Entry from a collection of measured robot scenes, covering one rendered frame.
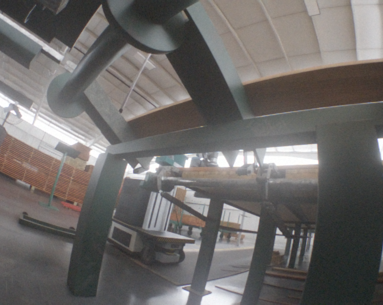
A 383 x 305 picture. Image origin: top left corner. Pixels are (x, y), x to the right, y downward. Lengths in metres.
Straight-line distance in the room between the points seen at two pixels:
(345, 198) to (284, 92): 0.34
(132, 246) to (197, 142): 1.51
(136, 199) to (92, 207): 1.21
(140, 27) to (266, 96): 0.39
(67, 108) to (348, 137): 0.97
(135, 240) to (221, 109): 1.55
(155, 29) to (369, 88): 0.55
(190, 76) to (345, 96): 0.44
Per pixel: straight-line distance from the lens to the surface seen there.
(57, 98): 0.92
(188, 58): 0.55
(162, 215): 2.23
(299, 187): 0.79
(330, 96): 0.57
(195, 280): 1.50
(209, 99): 0.58
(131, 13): 0.39
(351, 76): 0.56
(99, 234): 0.95
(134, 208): 2.08
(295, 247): 3.20
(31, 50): 0.97
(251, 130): 0.46
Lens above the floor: 0.54
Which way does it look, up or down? 21 degrees up
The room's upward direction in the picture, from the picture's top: 13 degrees clockwise
